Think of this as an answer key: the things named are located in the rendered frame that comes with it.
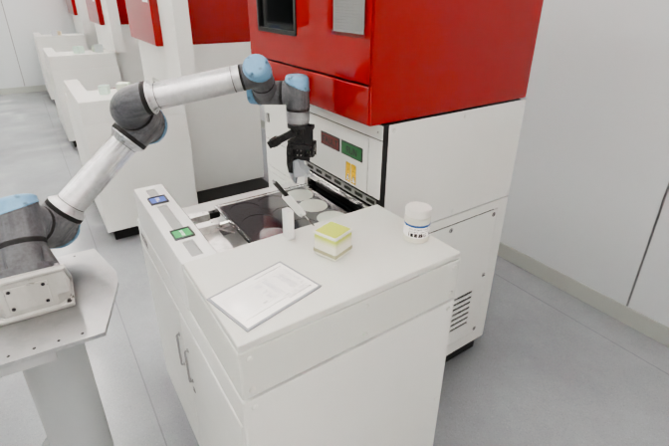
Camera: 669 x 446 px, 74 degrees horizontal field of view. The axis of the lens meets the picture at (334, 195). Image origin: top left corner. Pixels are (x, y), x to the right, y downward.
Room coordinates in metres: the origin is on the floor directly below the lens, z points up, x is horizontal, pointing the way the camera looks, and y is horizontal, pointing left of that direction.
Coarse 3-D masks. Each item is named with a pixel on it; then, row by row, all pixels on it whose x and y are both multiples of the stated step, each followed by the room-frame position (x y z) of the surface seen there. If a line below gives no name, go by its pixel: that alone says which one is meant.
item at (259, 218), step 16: (224, 208) 1.37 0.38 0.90; (240, 208) 1.37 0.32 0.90; (256, 208) 1.38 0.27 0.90; (272, 208) 1.37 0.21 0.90; (336, 208) 1.38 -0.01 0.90; (240, 224) 1.26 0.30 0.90; (256, 224) 1.26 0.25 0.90; (272, 224) 1.26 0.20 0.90; (304, 224) 1.26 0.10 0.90; (256, 240) 1.16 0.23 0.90
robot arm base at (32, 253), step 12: (12, 240) 0.98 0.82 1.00; (24, 240) 0.99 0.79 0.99; (36, 240) 1.01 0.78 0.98; (0, 252) 0.96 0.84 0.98; (12, 252) 0.96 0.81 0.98; (24, 252) 0.96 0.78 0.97; (36, 252) 0.98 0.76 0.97; (48, 252) 1.00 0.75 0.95; (0, 264) 0.94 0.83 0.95; (12, 264) 0.93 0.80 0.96; (24, 264) 0.94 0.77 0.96; (36, 264) 0.95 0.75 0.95; (48, 264) 0.97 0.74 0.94; (0, 276) 0.91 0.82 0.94
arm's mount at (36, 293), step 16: (32, 272) 0.92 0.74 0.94; (48, 272) 0.93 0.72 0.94; (64, 272) 0.96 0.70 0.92; (0, 288) 0.88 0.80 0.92; (16, 288) 0.90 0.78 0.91; (32, 288) 0.91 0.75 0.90; (48, 288) 0.93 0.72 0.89; (64, 288) 0.95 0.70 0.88; (0, 304) 0.88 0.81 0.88; (16, 304) 0.89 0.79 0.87; (32, 304) 0.91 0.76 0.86; (48, 304) 0.93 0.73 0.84; (64, 304) 0.94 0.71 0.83; (0, 320) 0.88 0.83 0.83; (16, 320) 0.88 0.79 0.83
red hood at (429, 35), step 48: (288, 0) 1.66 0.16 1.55; (336, 0) 1.39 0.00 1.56; (384, 0) 1.28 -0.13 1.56; (432, 0) 1.38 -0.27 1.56; (480, 0) 1.49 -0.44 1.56; (528, 0) 1.63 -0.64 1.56; (288, 48) 1.65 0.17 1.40; (336, 48) 1.40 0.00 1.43; (384, 48) 1.28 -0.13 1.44; (432, 48) 1.39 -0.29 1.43; (480, 48) 1.51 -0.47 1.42; (528, 48) 1.65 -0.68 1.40; (336, 96) 1.40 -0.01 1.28; (384, 96) 1.29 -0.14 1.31; (432, 96) 1.40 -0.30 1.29; (480, 96) 1.53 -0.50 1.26
